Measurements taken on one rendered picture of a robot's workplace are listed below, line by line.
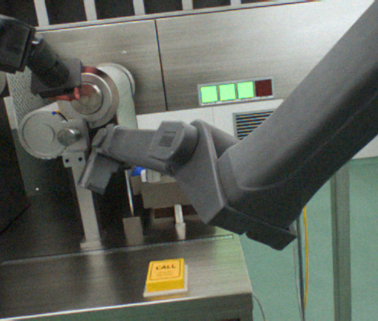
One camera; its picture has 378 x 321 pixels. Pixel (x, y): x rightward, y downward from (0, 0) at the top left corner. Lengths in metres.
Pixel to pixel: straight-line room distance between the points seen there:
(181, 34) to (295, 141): 0.98
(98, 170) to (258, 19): 0.73
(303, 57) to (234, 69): 0.23
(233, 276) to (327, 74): 0.57
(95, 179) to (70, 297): 0.23
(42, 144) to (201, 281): 0.50
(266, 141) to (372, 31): 0.10
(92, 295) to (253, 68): 0.81
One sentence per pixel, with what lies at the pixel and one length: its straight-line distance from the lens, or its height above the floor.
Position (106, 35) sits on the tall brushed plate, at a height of 1.41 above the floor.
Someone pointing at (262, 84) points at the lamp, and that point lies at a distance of 1.21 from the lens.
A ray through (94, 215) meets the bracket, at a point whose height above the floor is 0.97.
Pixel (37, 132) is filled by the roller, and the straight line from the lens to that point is 0.96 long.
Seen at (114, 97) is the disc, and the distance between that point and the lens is 0.89.
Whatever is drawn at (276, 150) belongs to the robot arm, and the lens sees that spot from 0.25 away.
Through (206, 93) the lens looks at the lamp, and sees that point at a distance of 1.20.
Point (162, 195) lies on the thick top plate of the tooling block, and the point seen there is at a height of 1.00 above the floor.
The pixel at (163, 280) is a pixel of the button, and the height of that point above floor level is 0.92.
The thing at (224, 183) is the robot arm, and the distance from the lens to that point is 0.28.
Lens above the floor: 1.34
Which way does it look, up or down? 13 degrees down
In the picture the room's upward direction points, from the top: 6 degrees counter-clockwise
